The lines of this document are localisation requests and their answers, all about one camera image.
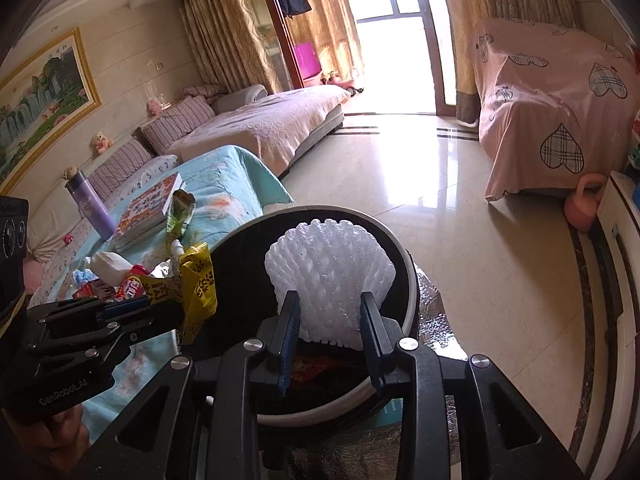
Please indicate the beige teddy bear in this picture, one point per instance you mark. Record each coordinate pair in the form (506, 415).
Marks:
(101, 142)

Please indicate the small plush toy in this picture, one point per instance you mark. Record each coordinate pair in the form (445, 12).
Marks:
(70, 173)

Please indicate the person's left hand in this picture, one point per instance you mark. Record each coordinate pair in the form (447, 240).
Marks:
(65, 435)

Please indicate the wooden glass partition frame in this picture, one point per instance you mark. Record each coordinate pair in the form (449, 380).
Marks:
(287, 50)

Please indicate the yellow wrapper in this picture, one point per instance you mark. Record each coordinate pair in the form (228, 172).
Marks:
(197, 280)

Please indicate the black round trash bin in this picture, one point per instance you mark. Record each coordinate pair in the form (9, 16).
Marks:
(240, 260)

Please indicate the dark sliding door frame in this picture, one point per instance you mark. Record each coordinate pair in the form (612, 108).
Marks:
(437, 60)

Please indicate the red snack packet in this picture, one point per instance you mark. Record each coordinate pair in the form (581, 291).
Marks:
(92, 290)

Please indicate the small striped pillow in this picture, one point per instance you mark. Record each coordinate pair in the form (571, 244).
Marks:
(202, 92)

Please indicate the beige patterned curtain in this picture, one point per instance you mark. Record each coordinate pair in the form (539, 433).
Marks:
(330, 25)
(215, 30)
(470, 10)

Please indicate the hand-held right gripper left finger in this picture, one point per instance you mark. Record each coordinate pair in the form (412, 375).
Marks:
(289, 345)

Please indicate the colourful children's book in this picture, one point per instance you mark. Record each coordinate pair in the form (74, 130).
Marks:
(145, 210)

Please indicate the white patterned pillow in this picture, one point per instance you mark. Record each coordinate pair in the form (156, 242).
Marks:
(152, 172)

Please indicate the blue plastic wrapper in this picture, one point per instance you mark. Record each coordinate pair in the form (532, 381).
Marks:
(81, 277)

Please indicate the small white bottle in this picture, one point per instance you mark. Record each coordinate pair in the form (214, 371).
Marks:
(177, 249)

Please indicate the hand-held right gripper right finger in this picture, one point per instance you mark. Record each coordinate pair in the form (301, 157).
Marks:
(371, 345)

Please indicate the red candy wrapper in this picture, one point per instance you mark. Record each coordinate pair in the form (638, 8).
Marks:
(131, 285)

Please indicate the pink plush toy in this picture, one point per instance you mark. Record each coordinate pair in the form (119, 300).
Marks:
(154, 107)

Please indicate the purple water bottle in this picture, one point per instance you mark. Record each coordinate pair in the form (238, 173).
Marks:
(92, 210)

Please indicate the white foam fruit net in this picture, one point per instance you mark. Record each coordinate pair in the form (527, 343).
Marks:
(325, 270)

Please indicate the white crumpled tissue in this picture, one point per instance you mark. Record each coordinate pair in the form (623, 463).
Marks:
(107, 266)

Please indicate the red flat packet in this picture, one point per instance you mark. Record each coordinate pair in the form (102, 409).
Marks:
(320, 367)

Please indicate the blue floral tablecloth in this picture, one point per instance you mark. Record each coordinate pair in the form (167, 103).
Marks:
(225, 180)

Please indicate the toy ride-on car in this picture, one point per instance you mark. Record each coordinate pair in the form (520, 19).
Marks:
(345, 84)

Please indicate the framed landscape painting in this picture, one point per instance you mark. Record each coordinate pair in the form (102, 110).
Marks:
(40, 105)

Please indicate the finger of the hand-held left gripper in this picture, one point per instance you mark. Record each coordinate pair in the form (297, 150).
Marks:
(150, 327)
(120, 308)

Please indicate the large striped pillow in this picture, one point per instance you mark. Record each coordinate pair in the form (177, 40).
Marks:
(120, 167)
(175, 122)

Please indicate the pink kettlebell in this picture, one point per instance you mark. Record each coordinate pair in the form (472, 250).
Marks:
(582, 207)

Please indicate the green drink pouch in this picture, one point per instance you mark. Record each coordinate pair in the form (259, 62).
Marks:
(179, 227)

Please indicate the pink heart print sheet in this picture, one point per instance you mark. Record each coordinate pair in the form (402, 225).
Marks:
(540, 120)

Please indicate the sofa with pink cover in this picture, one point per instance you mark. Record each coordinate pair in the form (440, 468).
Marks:
(260, 125)

